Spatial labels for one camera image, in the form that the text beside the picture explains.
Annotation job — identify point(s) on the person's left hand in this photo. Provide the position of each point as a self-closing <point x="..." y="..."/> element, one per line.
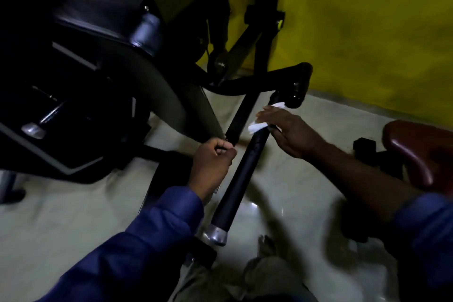
<point x="210" y="167"/>

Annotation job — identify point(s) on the person's right hand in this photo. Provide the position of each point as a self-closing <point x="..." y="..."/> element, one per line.
<point x="297" y="135"/>

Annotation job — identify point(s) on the white cleaning wipe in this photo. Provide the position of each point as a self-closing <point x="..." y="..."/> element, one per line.
<point x="256" y="126"/>

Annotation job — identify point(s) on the black machine maroon pad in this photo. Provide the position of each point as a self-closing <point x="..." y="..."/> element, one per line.
<point x="417" y="149"/>

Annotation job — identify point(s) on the black roman chair bench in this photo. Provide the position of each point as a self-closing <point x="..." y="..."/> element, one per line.
<point x="9" y="185"/>

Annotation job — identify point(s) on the person's right forearm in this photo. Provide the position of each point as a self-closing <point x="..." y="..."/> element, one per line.
<point x="361" y="178"/>

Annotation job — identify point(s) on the person's blue shirt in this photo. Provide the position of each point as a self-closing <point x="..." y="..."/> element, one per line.
<point x="141" y="252"/>

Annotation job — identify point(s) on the black seat pad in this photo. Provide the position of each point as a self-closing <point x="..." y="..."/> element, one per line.
<point x="170" y="174"/>

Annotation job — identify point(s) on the black back pad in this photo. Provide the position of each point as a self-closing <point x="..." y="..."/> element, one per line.
<point x="99" y="15"/>

